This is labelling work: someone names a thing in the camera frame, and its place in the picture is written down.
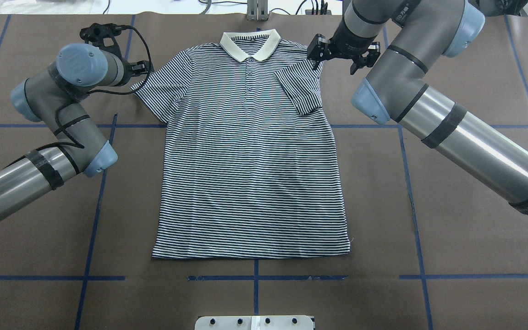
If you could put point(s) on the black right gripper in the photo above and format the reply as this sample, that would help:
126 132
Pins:
348 45

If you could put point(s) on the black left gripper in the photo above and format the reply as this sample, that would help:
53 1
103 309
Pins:
138 68

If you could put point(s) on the navy white striped polo shirt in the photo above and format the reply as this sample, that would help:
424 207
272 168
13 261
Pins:
250 169

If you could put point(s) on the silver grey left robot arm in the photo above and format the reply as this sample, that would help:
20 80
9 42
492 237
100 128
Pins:
51 100

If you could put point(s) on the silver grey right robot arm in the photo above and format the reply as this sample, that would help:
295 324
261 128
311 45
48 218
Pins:
400 41

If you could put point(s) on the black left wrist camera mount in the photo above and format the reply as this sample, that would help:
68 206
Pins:
103 36

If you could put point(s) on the aluminium frame post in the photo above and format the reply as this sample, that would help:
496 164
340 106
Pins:
258 10

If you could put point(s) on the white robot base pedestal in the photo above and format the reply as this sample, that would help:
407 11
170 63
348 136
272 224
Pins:
256 322

